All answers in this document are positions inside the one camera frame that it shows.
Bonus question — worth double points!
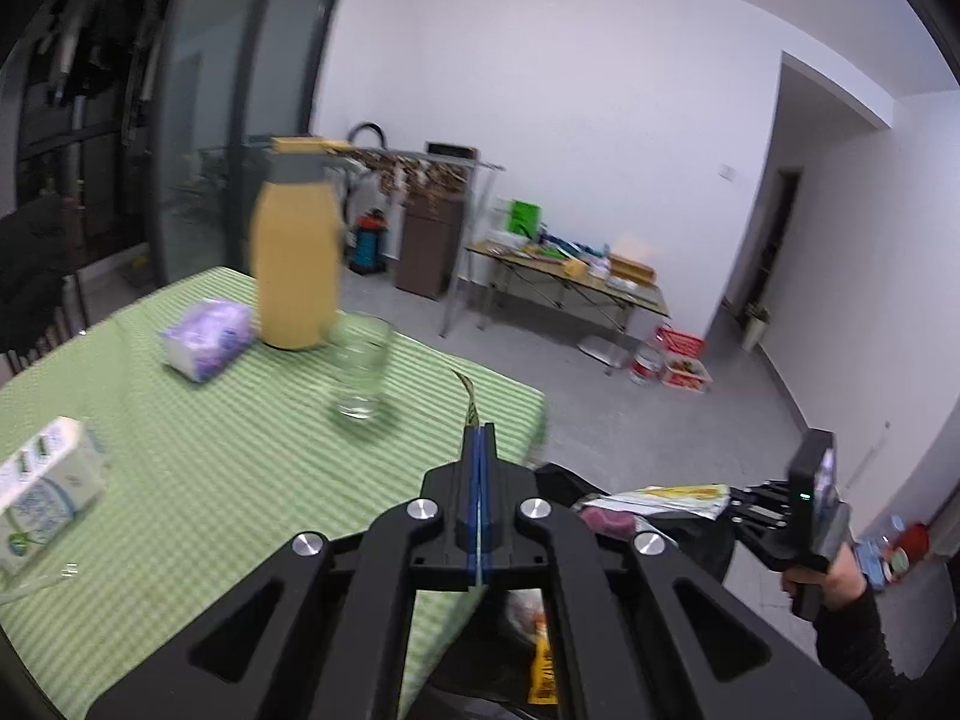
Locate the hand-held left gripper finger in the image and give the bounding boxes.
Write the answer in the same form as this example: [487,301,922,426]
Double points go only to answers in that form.
[86,427,479,720]
[480,426,875,720]

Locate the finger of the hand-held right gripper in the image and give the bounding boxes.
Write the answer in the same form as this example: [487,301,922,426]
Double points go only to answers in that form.
[731,508,788,541]
[726,481,790,511]

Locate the black trash bin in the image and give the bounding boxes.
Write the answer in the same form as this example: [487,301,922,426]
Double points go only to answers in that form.
[427,463,740,720]

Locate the white and yellow wrapper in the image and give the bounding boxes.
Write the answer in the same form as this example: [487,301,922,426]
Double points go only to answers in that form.
[581,484,732,522]

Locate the purple cloth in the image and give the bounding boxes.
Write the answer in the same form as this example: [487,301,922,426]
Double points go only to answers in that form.
[581,508,638,539]

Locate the yellow snack packet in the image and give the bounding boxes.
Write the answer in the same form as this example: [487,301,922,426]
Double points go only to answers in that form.
[525,615,560,704]

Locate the thin wrapper strip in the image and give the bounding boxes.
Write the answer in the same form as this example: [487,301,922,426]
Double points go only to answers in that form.
[454,369,481,432]

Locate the person's right forearm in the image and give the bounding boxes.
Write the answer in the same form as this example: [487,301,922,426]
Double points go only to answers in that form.
[814,585,960,720]

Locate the person's right hand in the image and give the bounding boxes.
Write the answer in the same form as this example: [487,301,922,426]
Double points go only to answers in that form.
[780,542,869,610]

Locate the blue packet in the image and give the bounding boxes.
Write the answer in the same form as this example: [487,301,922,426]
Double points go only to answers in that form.
[855,536,887,587]

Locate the small potted plant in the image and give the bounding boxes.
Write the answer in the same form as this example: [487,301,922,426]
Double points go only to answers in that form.
[741,302,772,352]

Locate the white bucket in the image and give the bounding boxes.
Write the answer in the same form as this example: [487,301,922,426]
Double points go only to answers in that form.
[628,347,665,386]

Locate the clear drinking glass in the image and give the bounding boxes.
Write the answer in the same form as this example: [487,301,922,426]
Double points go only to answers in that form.
[326,313,396,421]

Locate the folding table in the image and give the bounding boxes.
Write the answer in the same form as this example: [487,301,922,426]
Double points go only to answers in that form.
[465,238,670,376]

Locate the green checked tablecloth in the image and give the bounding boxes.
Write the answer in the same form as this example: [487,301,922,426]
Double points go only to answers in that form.
[0,266,548,720]

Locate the cardboard box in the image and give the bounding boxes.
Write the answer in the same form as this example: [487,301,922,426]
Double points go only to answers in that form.
[609,251,657,282]

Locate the brown cabinet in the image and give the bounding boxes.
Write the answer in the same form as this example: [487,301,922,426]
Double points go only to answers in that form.
[395,195,464,297]

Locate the blue and red vacuum cleaner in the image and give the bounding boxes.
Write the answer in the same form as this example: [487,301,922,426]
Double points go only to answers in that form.
[349,208,389,275]

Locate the yellow thermos jug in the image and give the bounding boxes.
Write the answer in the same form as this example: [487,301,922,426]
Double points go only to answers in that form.
[249,136,353,351]

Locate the purple tissue pack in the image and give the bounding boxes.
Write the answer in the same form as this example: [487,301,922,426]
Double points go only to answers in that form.
[160,298,254,383]

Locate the clothes drying rack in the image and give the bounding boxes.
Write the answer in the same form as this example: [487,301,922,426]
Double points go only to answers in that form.
[330,120,505,338]

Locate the white milk carton box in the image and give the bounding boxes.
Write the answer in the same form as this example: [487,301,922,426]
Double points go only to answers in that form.
[0,416,110,575]

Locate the sliding glass door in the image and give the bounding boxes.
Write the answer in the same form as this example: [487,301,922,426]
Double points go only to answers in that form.
[0,0,338,290]

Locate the black jacket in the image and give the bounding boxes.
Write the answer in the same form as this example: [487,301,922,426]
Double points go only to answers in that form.
[0,199,76,350]

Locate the hanging dark clothes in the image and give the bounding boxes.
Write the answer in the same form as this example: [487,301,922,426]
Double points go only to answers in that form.
[41,0,162,113]

